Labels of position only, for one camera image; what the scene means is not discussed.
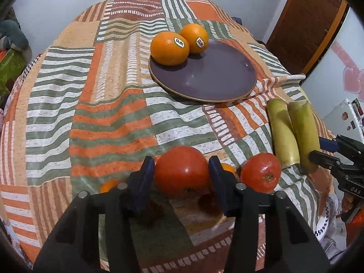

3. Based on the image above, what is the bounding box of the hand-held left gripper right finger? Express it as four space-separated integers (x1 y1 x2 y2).
208 156 332 273

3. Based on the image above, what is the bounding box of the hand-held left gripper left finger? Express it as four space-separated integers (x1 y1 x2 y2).
33 156 155 273

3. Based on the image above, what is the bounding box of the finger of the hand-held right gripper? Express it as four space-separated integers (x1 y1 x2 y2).
318 134 364 164
308 150 350 177

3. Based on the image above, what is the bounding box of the green-yellow banana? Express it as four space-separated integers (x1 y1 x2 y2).
287 101 320 174
266 99 301 169

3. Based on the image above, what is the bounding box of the large red tomato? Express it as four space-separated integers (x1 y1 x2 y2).
154 146 212 198

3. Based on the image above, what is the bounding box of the purple plate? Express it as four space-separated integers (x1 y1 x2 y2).
148 39 257 103

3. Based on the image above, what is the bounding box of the person's right hand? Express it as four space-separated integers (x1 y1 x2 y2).
342 194 354 214

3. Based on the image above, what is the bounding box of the small tangerine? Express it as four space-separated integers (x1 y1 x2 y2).
220 163 236 177
99 180 123 194

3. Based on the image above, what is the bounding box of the white refrigerator with magnets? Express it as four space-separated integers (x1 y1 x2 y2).
323 99 364 141

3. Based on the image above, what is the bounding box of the small red tomato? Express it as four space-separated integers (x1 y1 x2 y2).
240 153 282 194

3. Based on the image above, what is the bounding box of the black white checkered cloth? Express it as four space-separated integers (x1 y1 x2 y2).
22 53 47 81
313 197 342 237

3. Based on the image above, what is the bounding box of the white panel with pink hearts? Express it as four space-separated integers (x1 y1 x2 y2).
301 6 364 120

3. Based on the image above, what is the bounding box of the striped patchwork tablecloth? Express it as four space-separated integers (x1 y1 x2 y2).
0 0 339 273

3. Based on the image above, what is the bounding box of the brown wooden door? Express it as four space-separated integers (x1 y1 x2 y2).
266 0 350 76

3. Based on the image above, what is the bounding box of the large orange with sticker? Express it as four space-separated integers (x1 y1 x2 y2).
180 23 209 54
150 31 190 66

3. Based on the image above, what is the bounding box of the green box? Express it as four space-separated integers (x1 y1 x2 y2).
0 50 29 104

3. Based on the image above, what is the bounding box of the grey plush toy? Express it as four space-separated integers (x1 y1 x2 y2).
0 20 30 52

